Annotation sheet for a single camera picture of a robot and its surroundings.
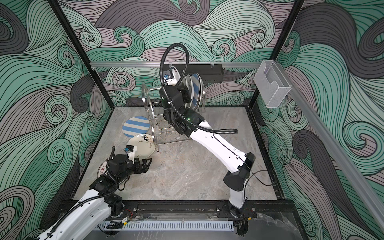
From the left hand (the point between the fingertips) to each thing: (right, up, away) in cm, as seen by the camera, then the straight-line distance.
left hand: (145, 158), depth 81 cm
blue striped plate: (-15, +17, +27) cm, 35 cm away
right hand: (+22, +37, -19) cm, 47 cm away
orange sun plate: (-27, -8, +4) cm, 28 cm away
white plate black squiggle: (-5, +4, +17) cm, 18 cm away
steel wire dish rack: (+7, +13, +22) cm, 26 cm away
